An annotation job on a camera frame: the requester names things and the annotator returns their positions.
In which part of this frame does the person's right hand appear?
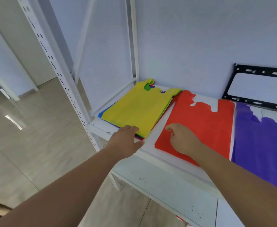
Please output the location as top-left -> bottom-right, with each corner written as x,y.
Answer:
165,123 -> 202,156

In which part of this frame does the person's left hand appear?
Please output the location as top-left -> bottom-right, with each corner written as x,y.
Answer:
106,125 -> 145,160

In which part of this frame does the yellow non-woven bag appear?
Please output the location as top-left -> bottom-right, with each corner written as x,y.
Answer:
101,79 -> 183,139

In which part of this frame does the person's left forearm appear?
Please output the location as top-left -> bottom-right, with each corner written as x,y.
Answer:
0,142 -> 124,227

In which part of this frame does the person's right forearm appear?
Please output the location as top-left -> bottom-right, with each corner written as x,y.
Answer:
188,142 -> 277,227

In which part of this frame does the red non-woven bag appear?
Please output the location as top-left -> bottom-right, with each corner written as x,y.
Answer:
154,90 -> 235,167

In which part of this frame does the stack of coloured non-woven bags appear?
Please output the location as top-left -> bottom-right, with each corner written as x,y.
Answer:
97,79 -> 183,141

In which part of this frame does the red fabric piece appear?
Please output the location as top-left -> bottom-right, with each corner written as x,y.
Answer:
176,216 -> 192,227

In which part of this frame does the purple non-woven bag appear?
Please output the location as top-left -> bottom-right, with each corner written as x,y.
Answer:
231,102 -> 277,194

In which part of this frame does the white metal shelving rack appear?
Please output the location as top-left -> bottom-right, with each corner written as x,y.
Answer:
16,0 -> 277,227

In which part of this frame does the black metal bracket frame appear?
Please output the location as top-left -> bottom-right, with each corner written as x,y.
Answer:
222,63 -> 277,113

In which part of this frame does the white door frame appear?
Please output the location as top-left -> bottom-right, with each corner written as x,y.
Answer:
0,14 -> 39,101

